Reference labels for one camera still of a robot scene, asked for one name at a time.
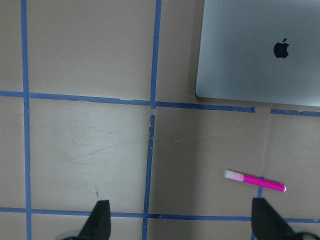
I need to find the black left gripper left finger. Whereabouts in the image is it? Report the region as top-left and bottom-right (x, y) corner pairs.
(77, 200), (111, 240)

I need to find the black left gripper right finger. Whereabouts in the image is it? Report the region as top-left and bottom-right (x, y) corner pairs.
(251, 198), (300, 240)

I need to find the pink marker pen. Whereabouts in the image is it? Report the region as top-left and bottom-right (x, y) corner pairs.
(224, 170), (287, 193)

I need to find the silver laptop notebook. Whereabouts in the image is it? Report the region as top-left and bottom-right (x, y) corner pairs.
(195, 0), (320, 107)

